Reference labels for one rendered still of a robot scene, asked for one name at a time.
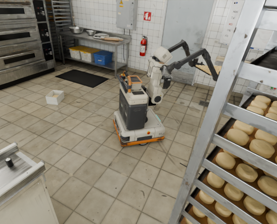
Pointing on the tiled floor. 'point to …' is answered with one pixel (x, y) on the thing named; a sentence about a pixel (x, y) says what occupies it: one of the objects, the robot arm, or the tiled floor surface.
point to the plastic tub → (55, 97)
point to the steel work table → (113, 65)
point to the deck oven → (18, 42)
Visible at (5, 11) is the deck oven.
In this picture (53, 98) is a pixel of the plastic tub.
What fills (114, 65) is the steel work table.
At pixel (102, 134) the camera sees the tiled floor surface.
